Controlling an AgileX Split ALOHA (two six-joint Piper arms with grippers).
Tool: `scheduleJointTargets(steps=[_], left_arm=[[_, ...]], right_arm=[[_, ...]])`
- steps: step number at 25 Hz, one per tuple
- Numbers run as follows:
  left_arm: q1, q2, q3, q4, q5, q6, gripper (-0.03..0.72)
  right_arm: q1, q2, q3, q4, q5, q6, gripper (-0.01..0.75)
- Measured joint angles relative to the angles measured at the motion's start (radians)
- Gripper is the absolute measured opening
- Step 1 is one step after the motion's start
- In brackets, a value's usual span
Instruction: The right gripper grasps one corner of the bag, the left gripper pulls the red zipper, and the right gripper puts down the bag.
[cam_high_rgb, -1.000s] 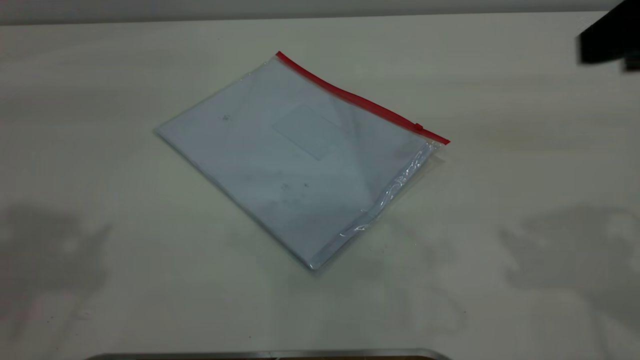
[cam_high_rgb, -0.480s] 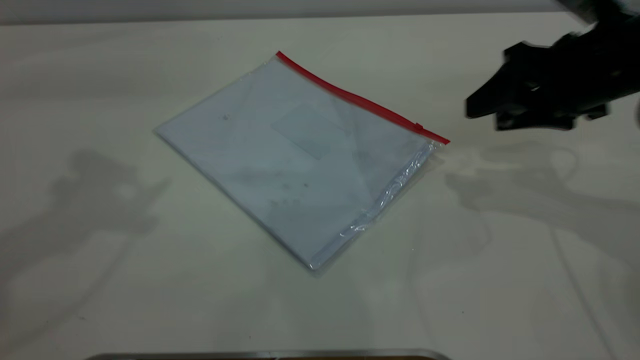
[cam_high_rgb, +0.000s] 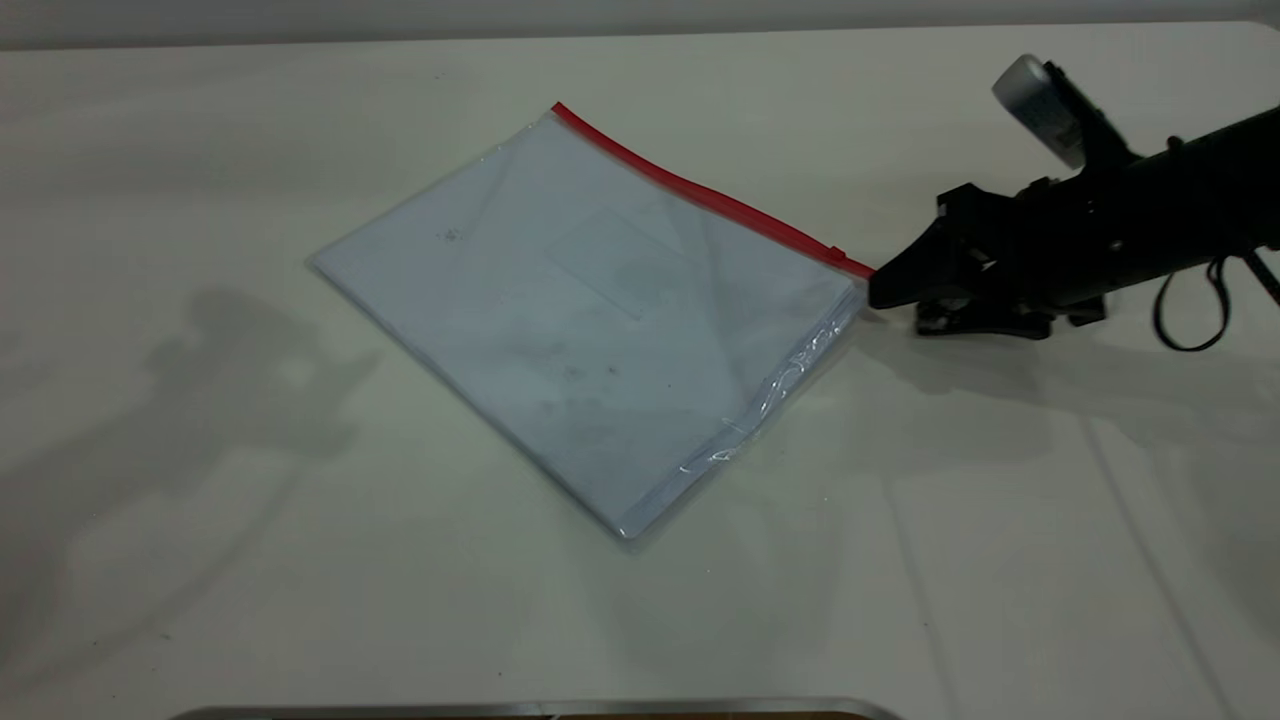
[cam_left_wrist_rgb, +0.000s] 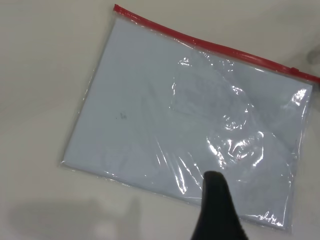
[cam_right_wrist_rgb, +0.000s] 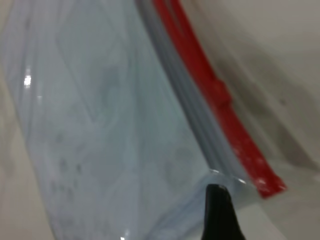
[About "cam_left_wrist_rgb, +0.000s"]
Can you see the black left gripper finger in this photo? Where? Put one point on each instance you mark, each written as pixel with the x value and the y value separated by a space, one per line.
pixel 216 210

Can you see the clear plastic zipper bag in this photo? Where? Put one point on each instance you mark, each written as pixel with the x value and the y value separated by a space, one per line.
pixel 155 112

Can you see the red zipper slider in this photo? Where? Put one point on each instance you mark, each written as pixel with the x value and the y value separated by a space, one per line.
pixel 295 69

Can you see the white paper stack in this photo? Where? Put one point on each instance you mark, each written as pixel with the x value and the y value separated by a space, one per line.
pixel 140 130

